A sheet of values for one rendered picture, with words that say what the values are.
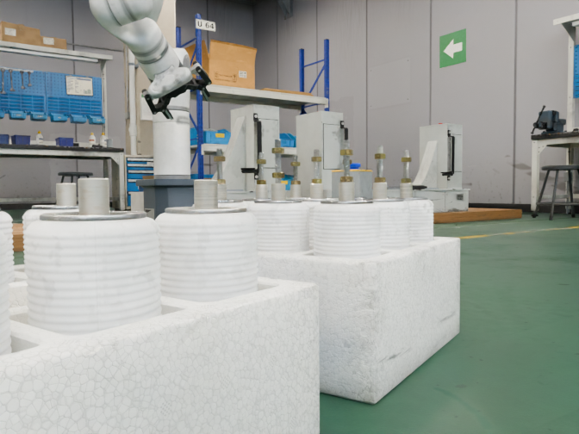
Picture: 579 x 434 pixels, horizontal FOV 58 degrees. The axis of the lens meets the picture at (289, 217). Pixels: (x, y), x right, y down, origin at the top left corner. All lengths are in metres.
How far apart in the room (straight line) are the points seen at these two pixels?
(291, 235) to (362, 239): 0.12
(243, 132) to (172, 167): 2.04
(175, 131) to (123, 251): 0.98
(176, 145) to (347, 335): 0.80
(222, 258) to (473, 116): 6.41
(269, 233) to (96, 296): 0.43
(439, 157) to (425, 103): 2.81
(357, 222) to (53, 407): 0.48
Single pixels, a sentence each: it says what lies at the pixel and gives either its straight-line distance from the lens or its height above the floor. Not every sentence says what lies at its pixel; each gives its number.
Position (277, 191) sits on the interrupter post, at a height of 0.27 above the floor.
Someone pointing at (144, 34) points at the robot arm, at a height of 0.56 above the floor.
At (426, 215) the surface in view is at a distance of 0.94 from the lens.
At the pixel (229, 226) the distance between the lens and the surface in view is 0.46.
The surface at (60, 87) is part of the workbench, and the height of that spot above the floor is 1.50.
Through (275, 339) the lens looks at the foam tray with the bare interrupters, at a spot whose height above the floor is 0.14.
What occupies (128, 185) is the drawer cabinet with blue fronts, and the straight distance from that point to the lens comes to 6.37.
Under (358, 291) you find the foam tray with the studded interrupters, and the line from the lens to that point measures 0.67.
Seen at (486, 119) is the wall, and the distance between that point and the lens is 6.69.
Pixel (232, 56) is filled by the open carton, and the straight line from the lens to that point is 6.36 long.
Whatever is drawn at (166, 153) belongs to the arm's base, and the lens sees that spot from 1.35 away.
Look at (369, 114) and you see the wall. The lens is 8.02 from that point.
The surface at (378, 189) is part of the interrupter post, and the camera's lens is 0.85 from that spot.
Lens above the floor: 0.27
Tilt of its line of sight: 3 degrees down
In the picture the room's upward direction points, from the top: 1 degrees counter-clockwise
